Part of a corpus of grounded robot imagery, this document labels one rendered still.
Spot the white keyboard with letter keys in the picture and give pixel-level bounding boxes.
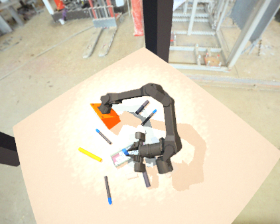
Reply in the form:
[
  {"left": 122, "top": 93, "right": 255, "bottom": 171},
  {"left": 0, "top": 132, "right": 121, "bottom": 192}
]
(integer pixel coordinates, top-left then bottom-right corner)
[{"left": 110, "top": 144, "right": 138, "bottom": 168}]

